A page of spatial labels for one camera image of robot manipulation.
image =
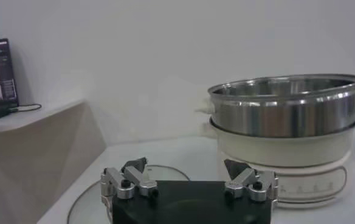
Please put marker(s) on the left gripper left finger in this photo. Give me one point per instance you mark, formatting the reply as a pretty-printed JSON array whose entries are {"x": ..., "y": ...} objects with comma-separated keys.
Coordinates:
[{"x": 116, "y": 182}]

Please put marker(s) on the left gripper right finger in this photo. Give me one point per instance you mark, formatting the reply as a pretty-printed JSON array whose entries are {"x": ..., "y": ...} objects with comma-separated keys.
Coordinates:
[{"x": 256, "y": 185}]

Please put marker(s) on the perforated steel steamer basket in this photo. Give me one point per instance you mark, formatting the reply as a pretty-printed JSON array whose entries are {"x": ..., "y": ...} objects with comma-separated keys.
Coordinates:
[{"x": 287, "y": 115}]

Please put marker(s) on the cream electric cooking pot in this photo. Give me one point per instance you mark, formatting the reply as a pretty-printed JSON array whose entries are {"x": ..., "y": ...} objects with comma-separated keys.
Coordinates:
[{"x": 287, "y": 152}]

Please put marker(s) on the white side table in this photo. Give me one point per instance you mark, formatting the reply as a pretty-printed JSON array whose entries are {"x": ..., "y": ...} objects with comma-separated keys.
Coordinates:
[{"x": 28, "y": 152}]

